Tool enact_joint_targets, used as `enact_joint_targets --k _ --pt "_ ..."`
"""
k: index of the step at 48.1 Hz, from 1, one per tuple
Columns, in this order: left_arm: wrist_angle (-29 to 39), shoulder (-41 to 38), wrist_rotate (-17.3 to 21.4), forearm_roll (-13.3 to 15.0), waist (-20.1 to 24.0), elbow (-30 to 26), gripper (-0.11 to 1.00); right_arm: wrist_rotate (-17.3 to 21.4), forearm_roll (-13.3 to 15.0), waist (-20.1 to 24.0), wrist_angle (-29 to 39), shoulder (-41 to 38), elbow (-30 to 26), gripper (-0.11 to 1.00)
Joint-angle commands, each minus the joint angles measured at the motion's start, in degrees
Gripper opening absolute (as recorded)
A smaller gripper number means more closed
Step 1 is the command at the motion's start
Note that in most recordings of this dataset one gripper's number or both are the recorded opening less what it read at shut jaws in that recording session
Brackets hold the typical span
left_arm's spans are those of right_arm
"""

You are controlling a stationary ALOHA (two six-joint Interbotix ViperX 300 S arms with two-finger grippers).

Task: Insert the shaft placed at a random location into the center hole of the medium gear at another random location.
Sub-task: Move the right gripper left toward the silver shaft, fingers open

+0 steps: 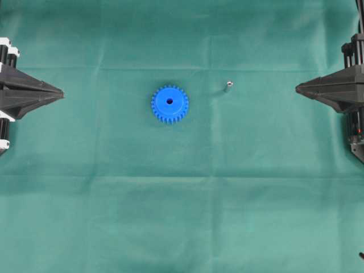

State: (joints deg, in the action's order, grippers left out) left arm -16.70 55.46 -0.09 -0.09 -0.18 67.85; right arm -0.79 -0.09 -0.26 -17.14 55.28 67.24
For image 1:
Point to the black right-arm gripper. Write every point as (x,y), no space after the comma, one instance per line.
(351,76)

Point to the grey metal shaft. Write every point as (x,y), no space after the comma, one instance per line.
(228,87)

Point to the blue plastic gear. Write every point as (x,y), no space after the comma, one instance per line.
(170,104)

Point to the green table cloth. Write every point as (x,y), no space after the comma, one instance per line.
(260,179)

